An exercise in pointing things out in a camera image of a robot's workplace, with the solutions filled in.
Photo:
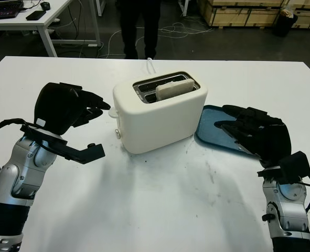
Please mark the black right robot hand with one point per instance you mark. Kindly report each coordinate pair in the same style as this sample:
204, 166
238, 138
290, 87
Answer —
270, 139

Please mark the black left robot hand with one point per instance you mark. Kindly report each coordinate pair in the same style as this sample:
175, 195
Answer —
55, 107

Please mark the white toaster lever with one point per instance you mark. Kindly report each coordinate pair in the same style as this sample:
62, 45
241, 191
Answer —
114, 113

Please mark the white bread slice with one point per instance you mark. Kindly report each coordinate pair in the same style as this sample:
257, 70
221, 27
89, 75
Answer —
174, 89

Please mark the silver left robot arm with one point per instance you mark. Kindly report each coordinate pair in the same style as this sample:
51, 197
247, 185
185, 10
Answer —
15, 178

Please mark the blue plastic tray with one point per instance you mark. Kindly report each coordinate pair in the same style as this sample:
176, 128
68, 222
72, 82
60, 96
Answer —
209, 126

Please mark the silver toaster dial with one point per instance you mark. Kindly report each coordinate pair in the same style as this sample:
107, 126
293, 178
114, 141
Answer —
118, 134

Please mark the cream white two-slot toaster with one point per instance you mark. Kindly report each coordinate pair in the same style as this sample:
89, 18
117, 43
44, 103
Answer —
160, 123

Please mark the black smartphone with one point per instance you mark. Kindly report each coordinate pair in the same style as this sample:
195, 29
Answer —
36, 15

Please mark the white office desk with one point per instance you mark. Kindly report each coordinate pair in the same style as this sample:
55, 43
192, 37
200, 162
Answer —
57, 10

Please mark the black computer mouse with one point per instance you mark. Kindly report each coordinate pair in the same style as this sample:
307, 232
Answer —
45, 5

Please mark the person in black trousers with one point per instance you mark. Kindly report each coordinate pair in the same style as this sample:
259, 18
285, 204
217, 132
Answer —
129, 31

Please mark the black laptop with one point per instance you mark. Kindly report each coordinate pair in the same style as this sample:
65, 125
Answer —
2, 11

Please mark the white table leg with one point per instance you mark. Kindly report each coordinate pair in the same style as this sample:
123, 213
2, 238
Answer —
100, 7
184, 7

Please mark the black trash bin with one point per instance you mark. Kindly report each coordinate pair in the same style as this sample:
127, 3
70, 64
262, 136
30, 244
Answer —
284, 25

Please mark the wooden plywood crate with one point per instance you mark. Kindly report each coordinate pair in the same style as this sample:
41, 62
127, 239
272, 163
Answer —
238, 15
309, 18

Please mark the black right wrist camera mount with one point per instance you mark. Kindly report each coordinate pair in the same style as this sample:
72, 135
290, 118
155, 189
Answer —
295, 168

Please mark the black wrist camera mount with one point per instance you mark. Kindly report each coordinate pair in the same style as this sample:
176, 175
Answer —
295, 168
89, 155

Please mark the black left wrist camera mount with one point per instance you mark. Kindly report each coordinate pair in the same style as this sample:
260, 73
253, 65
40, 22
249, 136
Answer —
89, 155

